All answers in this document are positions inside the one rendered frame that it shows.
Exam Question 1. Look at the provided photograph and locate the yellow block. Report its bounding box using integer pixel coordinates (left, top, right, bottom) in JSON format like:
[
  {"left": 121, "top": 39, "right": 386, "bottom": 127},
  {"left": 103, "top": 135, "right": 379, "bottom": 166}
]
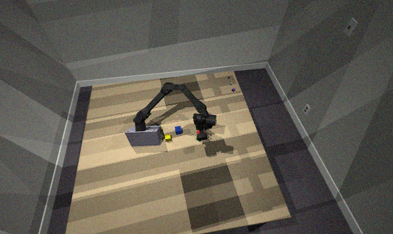
[{"left": 165, "top": 134, "right": 171, "bottom": 142}]

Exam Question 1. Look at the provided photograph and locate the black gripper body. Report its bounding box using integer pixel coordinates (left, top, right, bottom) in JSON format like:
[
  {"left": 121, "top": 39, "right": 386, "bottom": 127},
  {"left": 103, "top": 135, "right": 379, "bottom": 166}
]
[{"left": 193, "top": 118, "right": 207, "bottom": 140}]

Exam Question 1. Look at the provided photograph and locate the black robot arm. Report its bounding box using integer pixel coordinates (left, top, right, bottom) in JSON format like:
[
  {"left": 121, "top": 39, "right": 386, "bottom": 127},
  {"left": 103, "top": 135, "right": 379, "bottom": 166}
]
[{"left": 133, "top": 83, "right": 216, "bottom": 132}]

